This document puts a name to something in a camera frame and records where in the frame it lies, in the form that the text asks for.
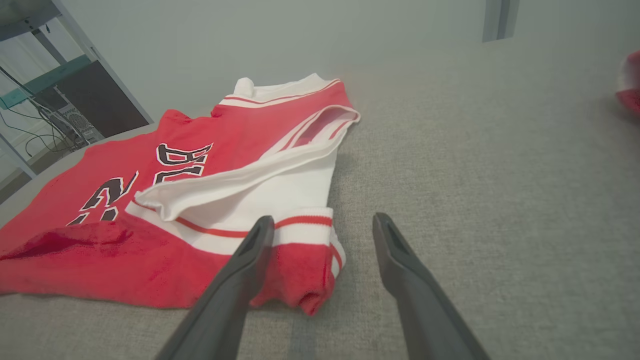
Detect grey metal post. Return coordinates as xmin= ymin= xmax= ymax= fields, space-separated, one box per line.
xmin=482 ymin=0 xmax=521 ymax=43

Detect thick black cable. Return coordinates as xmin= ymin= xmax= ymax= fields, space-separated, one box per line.
xmin=0 ymin=65 xmax=88 ymax=150

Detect black computer tower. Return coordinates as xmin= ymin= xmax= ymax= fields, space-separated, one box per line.
xmin=35 ymin=61 xmax=150 ymax=146

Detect grey metal rack frame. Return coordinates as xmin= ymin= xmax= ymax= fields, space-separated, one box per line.
xmin=0 ymin=0 xmax=154 ymax=179

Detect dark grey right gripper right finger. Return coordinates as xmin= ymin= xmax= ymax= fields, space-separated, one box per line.
xmin=372 ymin=212 xmax=492 ymax=360

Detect red shorts with white stripe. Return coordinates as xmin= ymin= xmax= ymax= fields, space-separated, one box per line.
xmin=616 ymin=50 xmax=640 ymax=117

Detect teal shelf board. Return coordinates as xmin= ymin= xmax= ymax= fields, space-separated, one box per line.
xmin=0 ymin=54 xmax=92 ymax=110

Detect red white basketball jersey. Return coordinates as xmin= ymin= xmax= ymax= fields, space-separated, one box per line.
xmin=0 ymin=73 xmax=361 ymax=317

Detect thin black cable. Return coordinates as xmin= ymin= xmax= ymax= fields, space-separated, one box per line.
xmin=0 ymin=110 xmax=71 ymax=158

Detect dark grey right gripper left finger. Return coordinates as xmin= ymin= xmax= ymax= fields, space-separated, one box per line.
xmin=155 ymin=215 xmax=275 ymax=360

